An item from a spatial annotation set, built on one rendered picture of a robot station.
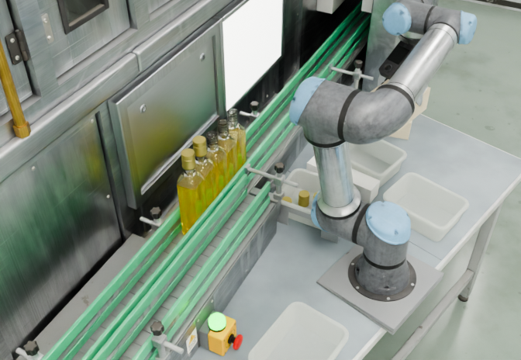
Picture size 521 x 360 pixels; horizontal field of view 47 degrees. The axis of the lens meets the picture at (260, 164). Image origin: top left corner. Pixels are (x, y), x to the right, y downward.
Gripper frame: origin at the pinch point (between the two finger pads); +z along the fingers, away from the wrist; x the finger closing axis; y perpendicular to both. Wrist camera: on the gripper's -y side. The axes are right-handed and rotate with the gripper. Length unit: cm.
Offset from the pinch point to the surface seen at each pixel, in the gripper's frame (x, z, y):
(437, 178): -11.5, 35.2, 16.6
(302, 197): 11.9, 29.3, -27.3
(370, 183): 0.2, 29.4, -7.2
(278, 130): 28.6, 15.7, -20.2
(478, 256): -27, 81, 39
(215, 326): -4, 26, -80
